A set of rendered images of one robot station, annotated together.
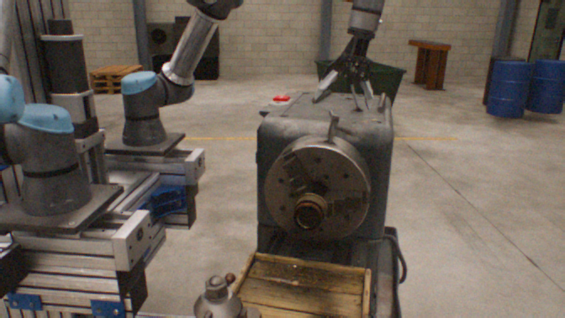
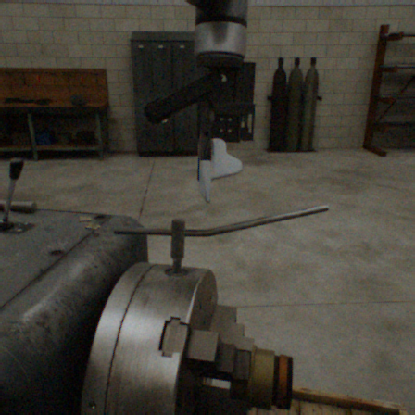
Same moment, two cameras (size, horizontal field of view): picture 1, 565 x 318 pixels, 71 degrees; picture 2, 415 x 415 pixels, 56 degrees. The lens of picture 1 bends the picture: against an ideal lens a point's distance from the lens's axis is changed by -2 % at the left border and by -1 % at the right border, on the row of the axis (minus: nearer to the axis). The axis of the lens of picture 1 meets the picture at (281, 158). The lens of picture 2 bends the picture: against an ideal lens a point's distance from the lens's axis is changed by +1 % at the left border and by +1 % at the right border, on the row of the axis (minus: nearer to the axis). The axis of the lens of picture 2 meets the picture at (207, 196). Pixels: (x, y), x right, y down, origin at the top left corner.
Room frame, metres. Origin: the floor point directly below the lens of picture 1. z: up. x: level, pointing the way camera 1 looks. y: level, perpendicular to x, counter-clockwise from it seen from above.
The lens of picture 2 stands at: (1.08, 0.41, 1.55)
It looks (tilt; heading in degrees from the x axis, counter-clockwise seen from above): 19 degrees down; 269
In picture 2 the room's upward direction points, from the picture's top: straight up
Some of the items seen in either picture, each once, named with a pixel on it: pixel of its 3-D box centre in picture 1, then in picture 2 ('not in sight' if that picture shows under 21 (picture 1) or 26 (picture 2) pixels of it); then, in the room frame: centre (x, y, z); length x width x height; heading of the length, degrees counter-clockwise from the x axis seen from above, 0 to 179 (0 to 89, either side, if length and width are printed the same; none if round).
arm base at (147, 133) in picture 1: (143, 126); not in sight; (1.35, 0.49, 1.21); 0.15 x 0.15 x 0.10
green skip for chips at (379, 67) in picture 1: (355, 92); not in sight; (6.28, -1.14, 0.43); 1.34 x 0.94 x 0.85; 15
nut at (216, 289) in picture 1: (216, 285); not in sight; (0.54, 0.11, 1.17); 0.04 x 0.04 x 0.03
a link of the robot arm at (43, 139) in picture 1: (41, 135); not in sight; (0.85, 0.54, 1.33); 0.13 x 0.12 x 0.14; 106
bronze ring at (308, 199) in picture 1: (309, 210); (261, 377); (0.98, -0.08, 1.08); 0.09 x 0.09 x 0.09; 77
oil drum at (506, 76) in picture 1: (509, 88); not in sight; (6.75, -3.85, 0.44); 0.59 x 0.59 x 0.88
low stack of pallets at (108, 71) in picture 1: (118, 78); not in sight; (8.62, 3.55, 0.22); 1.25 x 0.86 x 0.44; 5
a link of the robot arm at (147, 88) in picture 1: (141, 92); not in sight; (1.35, 0.48, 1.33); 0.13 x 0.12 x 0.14; 146
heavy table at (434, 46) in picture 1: (425, 63); not in sight; (9.73, -3.41, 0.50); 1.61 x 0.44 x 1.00; 3
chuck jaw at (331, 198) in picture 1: (345, 200); (224, 330); (1.03, -0.18, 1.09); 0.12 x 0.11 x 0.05; 77
